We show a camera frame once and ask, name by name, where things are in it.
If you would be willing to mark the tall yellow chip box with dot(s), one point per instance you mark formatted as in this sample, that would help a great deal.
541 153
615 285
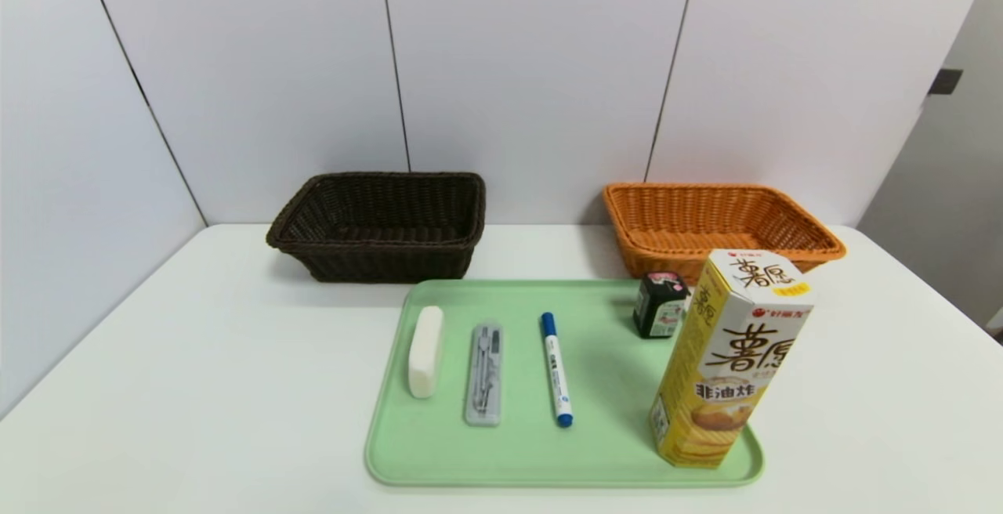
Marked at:
729 365

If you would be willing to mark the light green plastic tray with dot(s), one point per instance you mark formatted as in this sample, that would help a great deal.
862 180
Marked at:
611 389

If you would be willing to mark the orange wicker basket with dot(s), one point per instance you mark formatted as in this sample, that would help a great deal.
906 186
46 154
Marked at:
666 220

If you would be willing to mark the small black snack carton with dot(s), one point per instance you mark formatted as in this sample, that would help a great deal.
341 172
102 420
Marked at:
660 306

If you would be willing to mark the dark brown wicker basket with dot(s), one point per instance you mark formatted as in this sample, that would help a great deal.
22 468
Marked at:
376 259

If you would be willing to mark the grey clear compass case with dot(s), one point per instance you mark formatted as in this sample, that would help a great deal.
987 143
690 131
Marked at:
484 377

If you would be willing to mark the blue white marker pen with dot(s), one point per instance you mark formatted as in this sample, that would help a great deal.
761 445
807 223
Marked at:
555 369

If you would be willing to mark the dark wall bracket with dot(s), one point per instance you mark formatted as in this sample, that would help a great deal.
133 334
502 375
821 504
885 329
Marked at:
946 81

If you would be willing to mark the white rectangular eraser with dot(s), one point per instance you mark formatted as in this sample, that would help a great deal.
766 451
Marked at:
425 353

